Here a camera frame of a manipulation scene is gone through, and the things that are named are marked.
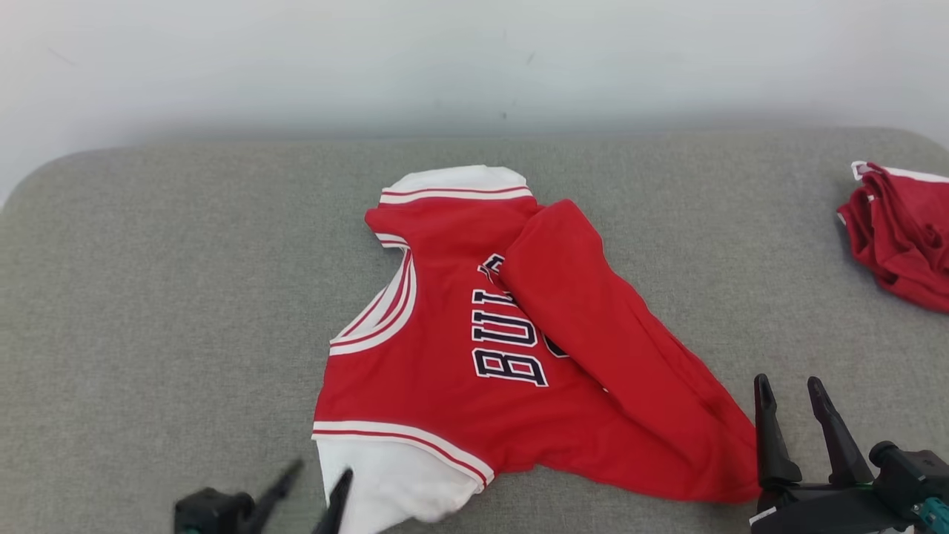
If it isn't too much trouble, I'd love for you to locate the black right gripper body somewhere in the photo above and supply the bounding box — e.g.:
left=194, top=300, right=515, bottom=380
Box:
left=749, top=482, right=916, bottom=534

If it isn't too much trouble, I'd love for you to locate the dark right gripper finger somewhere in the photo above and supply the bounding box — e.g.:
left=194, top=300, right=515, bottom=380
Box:
left=807, top=377, right=874, bottom=487
left=754, top=374, right=803, bottom=488

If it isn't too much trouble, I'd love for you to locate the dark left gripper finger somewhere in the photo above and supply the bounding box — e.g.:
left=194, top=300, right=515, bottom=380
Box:
left=245, top=458, right=305, bottom=534
left=311, top=467, right=354, bottom=534

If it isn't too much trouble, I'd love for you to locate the red basketball jersey white trim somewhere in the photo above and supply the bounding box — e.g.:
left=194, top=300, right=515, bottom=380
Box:
left=311, top=165, right=764, bottom=534

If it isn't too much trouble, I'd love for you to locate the red shorts white hem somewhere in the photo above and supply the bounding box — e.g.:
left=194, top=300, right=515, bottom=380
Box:
left=838, top=161, right=949, bottom=313

